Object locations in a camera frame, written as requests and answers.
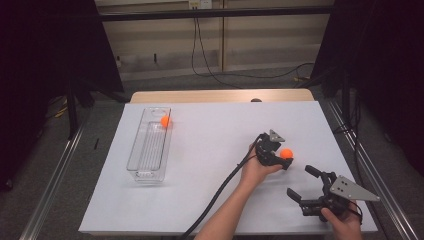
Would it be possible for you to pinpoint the person's right hand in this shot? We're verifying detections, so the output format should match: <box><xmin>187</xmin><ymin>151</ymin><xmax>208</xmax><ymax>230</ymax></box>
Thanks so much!
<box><xmin>320</xmin><ymin>201</ymin><xmax>364</xmax><ymax>240</ymax></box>

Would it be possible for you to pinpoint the aluminium floor rail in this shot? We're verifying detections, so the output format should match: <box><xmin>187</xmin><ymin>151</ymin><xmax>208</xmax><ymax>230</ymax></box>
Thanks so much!
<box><xmin>326</xmin><ymin>99</ymin><xmax>424</xmax><ymax>240</ymax></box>
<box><xmin>18</xmin><ymin>123</ymin><xmax>88</xmax><ymax>240</ymax></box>

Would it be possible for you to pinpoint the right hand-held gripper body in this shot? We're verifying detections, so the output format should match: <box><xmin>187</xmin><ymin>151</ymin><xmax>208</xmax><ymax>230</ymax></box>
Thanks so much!
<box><xmin>298</xmin><ymin>171</ymin><xmax>381</xmax><ymax>223</ymax></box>

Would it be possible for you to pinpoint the black curtain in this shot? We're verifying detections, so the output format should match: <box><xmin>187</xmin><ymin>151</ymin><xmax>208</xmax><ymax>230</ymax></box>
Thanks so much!
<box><xmin>0</xmin><ymin>0</ymin><xmax>125</xmax><ymax>188</ymax></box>
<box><xmin>311</xmin><ymin>0</ymin><xmax>424</xmax><ymax>174</ymax></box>

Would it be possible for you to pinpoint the clear plastic bin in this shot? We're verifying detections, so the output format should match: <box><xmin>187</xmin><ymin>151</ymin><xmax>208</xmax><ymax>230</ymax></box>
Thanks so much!
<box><xmin>125</xmin><ymin>106</ymin><xmax>174</xmax><ymax>184</ymax></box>

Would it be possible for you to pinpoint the wooden table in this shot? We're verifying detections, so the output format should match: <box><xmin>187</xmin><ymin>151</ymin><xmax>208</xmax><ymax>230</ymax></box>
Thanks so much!
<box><xmin>129</xmin><ymin>88</ymin><xmax>316</xmax><ymax>104</ymax></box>

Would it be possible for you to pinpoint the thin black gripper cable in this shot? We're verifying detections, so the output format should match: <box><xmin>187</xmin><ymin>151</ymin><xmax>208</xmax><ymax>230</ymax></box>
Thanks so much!
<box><xmin>348</xmin><ymin>201</ymin><xmax>364</xmax><ymax>223</ymax></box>

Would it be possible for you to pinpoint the person's left hand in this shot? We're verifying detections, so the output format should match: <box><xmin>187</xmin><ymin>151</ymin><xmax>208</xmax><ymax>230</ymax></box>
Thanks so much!
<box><xmin>239</xmin><ymin>144</ymin><xmax>284</xmax><ymax>191</ymax></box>

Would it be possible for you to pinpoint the black tripod stand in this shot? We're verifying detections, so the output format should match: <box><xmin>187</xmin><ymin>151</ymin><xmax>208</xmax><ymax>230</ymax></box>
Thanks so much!
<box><xmin>304</xmin><ymin>66</ymin><xmax>359</xmax><ymax>134</ymax></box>
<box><xmin>64</xmin><ymin>78</ymin><xmax>129</xmax><ymax>141</ymax></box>

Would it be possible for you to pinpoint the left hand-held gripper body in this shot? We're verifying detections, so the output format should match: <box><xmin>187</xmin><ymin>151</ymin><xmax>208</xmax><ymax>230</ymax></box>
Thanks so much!
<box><xmin>254</xmin><ymin>128</ymin><xmax>287</xmax><ymax>167</ymax></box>

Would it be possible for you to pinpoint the black horizontal metal bar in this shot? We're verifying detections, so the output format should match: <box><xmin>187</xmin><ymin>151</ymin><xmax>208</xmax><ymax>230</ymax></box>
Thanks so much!
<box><xmin>98</xmin><ymin>5</ymin><xmax>334</xmax><ymax>23</ymax></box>

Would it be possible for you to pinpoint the white wall socket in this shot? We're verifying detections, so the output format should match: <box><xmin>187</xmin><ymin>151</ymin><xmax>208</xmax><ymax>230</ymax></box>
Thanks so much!
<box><xmin>188</xmin><ymin>0</ymin><xmax>213</xmax><ymax>10</ymax></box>

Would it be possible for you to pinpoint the white table sheet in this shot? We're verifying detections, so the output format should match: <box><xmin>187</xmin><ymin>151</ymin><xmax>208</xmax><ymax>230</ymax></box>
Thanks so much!
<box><xmin>78</xmin><ymin>100</ymin><xmax>379</xmax><ymax>236</ymax></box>

